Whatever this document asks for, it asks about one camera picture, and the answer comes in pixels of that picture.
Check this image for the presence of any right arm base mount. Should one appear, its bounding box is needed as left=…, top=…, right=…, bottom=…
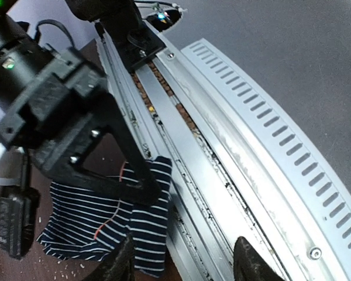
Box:
left=66, top=0, right=185, bottom=73

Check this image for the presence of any striped navy underwear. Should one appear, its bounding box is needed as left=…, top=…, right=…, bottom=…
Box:
left=37, top=156, right=173, bottom=277

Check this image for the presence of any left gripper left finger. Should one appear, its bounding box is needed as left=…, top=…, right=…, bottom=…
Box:
left=87, top=235, right=135, bottom=281

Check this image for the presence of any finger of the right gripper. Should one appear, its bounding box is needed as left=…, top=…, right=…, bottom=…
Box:
left=32, top=94, right=160, bottom=205

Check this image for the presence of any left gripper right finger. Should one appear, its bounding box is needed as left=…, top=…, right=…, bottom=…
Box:
left=233, top=237, right=284, bottom=281

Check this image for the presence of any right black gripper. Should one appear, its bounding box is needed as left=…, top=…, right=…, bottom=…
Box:
left=0, top=15, right=106, bottom=149

